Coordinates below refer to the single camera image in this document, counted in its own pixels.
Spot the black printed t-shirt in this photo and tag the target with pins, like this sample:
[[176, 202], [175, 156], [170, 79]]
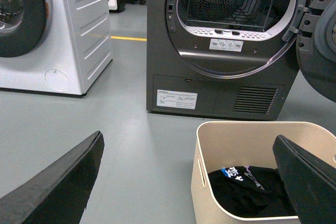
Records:
[[251, 192]]

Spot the white washing machine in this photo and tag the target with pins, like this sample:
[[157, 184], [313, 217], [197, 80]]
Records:
[[54, 46]]

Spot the grey dryer door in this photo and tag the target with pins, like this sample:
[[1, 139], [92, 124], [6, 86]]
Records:
[[316, 47]]

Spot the beige plastic laundry hamper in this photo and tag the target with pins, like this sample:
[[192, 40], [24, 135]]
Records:
[[222, 144]]

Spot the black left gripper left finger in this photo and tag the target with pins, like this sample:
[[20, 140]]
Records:
[[61, 191]]

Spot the dark grey tumble dryer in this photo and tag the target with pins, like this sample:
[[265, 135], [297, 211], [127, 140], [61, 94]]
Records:
[[231, 59]]

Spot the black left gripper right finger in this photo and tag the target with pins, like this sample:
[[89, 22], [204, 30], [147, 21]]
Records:
[[308, 180]]

